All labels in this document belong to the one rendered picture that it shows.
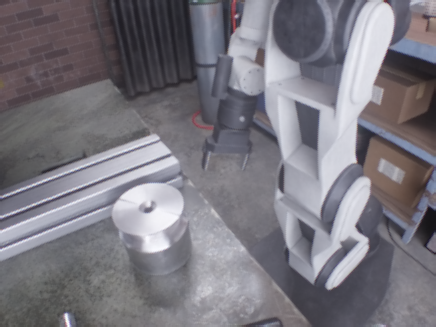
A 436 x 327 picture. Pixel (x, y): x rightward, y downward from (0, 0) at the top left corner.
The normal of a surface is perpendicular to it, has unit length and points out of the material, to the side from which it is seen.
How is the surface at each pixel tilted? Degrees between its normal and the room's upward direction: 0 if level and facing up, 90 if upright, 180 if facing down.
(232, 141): 89
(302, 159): 19
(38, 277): 0
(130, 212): 0
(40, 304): 0
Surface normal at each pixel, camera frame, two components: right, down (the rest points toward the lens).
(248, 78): 0.26, 0.55
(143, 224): -0.07, -0.80
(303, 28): -0.78, 0.36
